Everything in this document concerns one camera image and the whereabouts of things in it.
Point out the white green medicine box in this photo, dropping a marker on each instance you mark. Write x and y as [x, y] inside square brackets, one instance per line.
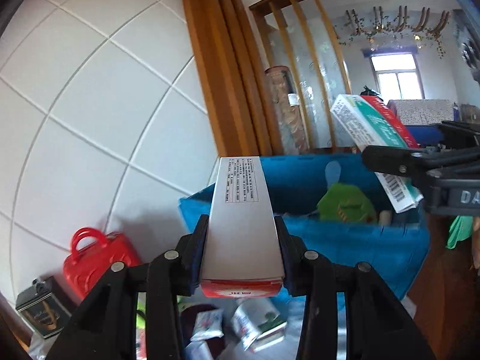
[369, 122]

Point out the dark gift box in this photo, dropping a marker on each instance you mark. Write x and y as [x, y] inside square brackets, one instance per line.
[45, 307]

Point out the rolled patterned paper tube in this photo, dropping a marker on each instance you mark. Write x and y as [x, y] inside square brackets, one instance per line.
[287, 108]

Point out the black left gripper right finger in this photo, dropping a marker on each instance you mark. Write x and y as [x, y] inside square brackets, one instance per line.
[377, 324]

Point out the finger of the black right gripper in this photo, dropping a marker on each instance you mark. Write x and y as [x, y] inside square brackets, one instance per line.
[394, 161]

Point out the window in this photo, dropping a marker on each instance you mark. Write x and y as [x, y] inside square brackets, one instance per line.
[397, 76]

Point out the blue fabric storage bin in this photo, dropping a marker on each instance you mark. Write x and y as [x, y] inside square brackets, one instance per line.
[397, 252]

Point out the red toy suitcase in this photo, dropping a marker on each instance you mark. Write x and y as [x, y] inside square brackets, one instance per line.
[92, 253]

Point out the brown wooden door frame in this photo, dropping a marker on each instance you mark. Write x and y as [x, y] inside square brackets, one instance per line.
[232, 78]

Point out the wooden slat glass partition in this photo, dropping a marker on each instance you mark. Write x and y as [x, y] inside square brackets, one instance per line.
[300, 35]

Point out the white red medicine box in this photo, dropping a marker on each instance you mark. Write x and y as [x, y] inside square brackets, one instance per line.
[242, 256]

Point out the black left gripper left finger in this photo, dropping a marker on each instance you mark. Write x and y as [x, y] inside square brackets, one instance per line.
[104, 325]

